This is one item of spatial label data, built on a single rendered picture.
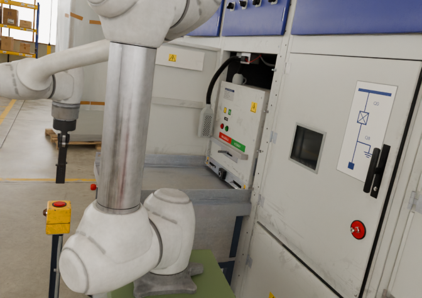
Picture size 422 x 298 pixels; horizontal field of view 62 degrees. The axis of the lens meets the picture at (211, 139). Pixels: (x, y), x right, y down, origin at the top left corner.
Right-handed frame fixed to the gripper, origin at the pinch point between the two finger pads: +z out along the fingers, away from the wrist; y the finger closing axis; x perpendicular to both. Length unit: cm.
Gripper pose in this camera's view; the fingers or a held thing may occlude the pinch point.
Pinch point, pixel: (60, 173)
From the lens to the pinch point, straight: 138.6
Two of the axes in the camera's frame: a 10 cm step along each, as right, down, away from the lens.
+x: -9.1, -0.6, -4.1
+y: -3.8, -2.6, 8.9
